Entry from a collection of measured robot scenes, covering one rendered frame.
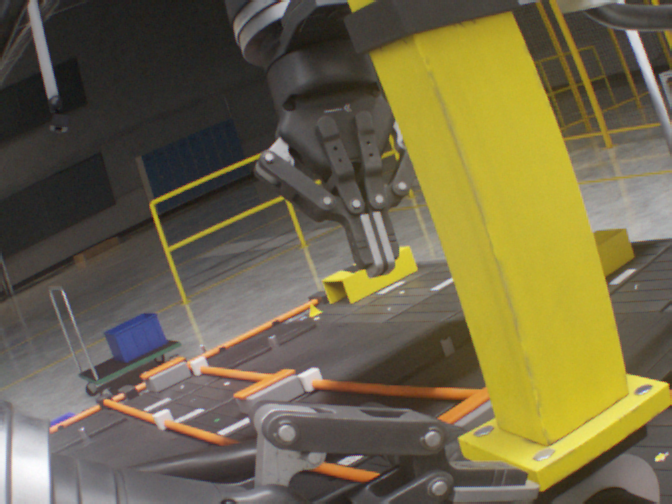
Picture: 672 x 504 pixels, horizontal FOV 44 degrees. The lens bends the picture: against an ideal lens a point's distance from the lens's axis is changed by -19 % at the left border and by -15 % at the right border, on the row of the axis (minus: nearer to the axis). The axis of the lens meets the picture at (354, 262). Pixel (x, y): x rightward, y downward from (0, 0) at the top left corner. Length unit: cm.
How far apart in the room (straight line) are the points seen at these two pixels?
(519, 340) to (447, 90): 10
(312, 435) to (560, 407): 14
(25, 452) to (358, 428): 11
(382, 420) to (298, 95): 40
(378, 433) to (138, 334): 631
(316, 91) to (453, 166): 29
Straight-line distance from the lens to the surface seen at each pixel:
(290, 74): 65
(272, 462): 30
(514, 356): 39
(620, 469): 44
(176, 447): 120
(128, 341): 657
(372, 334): 141
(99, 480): 28
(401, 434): 30
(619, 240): 131
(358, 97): 67
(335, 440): 29
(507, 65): 38
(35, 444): 27
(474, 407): 90
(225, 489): 30
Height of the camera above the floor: 134
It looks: 9 degrees down
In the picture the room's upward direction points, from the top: 20 degrees counter-clockwise
